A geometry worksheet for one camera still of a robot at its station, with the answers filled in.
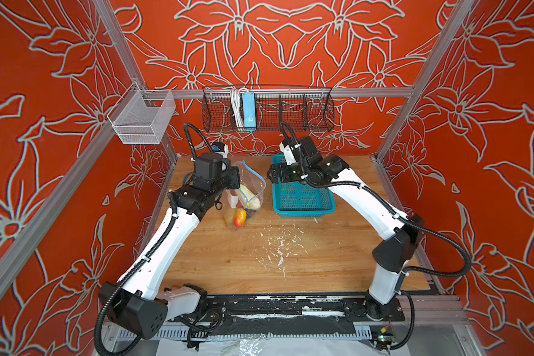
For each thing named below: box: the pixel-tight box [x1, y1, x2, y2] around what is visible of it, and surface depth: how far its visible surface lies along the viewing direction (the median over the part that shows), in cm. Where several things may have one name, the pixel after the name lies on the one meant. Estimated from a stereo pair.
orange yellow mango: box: [233, 208, 247, 228], surface depth 91 cm
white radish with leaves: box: [238, 183, 262, 217], surface depth 85 cm
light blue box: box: [241, 91, 257, 130], surface depth 92 cm
